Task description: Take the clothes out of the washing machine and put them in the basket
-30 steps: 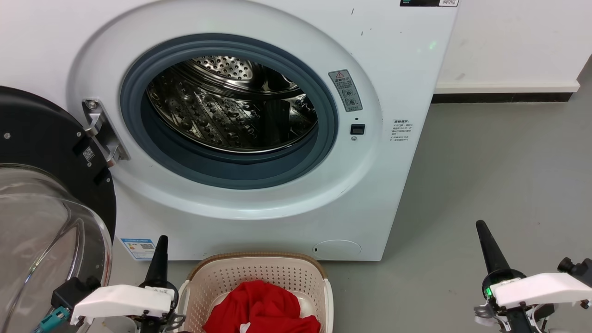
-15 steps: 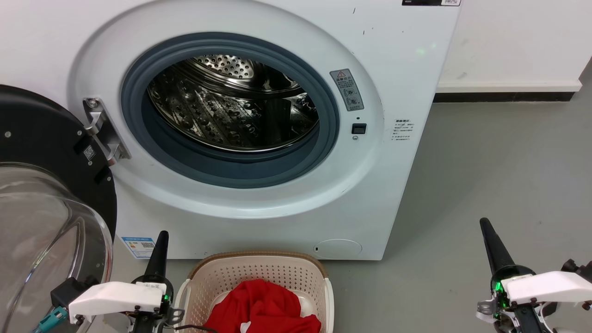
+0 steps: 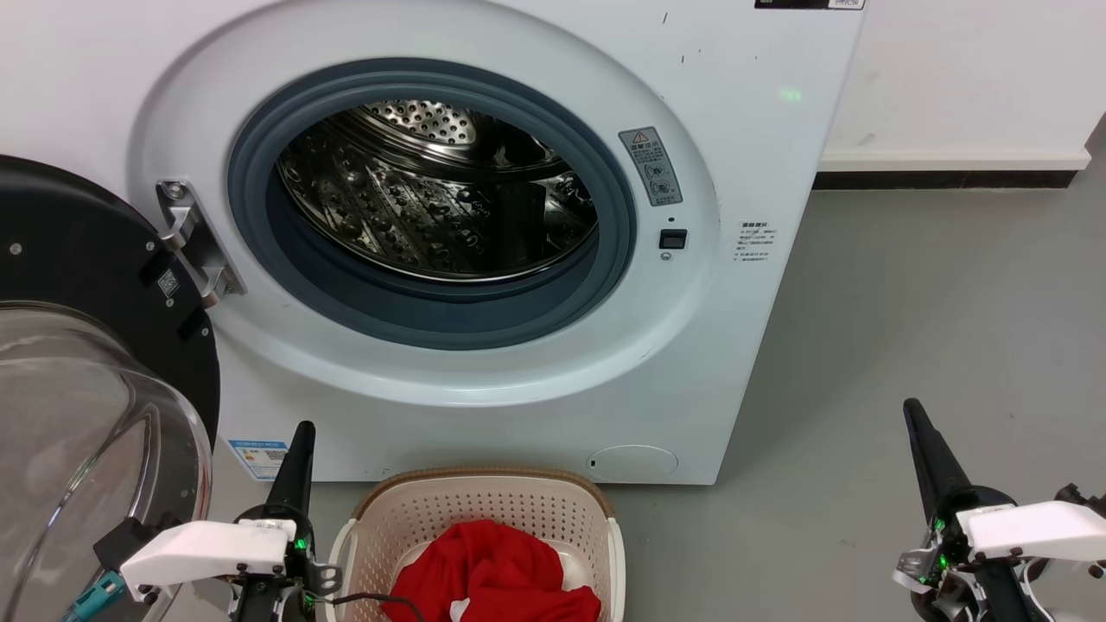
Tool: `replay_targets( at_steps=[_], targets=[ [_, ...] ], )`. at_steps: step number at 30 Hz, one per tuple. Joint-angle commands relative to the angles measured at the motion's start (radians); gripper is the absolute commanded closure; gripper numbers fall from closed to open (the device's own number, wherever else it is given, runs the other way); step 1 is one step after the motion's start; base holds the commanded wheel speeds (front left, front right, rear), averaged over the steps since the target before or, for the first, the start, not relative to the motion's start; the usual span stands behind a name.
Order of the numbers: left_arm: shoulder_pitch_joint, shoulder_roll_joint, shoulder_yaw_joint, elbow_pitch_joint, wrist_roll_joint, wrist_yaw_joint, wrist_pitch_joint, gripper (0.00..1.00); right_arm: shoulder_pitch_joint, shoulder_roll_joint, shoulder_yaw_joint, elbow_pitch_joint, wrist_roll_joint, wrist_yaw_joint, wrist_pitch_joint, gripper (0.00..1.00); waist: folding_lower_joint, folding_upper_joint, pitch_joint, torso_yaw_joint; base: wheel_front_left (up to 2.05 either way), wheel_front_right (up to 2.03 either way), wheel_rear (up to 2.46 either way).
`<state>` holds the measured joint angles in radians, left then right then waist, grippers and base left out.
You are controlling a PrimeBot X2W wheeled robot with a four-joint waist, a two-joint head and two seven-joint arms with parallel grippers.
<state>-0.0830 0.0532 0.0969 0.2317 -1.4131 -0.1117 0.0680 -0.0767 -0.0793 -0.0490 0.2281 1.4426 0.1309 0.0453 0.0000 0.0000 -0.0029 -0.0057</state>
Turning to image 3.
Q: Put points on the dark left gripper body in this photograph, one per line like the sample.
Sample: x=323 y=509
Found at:
x=304 y=561

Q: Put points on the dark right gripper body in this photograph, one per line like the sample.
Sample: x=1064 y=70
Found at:
x=946 y=544

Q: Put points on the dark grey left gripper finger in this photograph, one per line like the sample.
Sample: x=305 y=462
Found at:
x=287 y=479
x=303 y=484

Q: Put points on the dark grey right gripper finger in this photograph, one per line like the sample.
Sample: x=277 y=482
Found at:
x=929 y=471
x=950 y=471

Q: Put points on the white grey garment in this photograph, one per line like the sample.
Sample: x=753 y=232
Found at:
x=460 y=612

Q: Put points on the red garment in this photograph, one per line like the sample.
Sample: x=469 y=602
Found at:
x=492 y=570

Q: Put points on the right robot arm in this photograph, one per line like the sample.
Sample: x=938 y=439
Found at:
x=1002 y=596

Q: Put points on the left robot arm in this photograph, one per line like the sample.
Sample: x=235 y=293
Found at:
x=268 y=609

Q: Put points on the cream plastic laundry basket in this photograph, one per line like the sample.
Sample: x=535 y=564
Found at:
x=484 y=501

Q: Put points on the stainless steel washing machine drum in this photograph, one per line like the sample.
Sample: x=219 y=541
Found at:
x=415 y=207

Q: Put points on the black glass washer door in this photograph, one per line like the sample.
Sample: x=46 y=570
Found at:
x=78 y=246

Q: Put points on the black object with white label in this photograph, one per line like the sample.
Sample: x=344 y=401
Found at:
x=808 y=3

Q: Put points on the blue energy label sticker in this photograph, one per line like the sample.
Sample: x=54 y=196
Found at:
x=257 y=458

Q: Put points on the grey rubber door gasket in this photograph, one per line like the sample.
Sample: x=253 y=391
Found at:
x=432 y=320

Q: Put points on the teal connector plug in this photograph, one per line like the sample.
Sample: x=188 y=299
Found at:
x=95 y=596

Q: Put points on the white front-load washing machine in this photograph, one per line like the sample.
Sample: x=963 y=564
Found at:
x=752 y=345

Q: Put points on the small QR code sticker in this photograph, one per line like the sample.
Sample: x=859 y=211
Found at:
x=168 y=282

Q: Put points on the metal door hinge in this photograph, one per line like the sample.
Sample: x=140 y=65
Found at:
x=192 y=242

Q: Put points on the small printed text sticker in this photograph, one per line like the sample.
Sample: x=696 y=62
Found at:
x=756 y=242

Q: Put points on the round white filter cover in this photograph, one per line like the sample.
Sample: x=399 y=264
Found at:
x=632 y=463

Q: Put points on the white and black baseboard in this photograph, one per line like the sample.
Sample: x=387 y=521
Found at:
x=950 y=166

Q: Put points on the black door latch socket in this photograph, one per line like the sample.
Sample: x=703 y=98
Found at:
x=673 y=239

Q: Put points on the grey warning label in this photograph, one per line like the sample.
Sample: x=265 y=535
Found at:
x=651 y=167

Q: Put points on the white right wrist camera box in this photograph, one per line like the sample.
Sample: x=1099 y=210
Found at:
x=1032 y=529

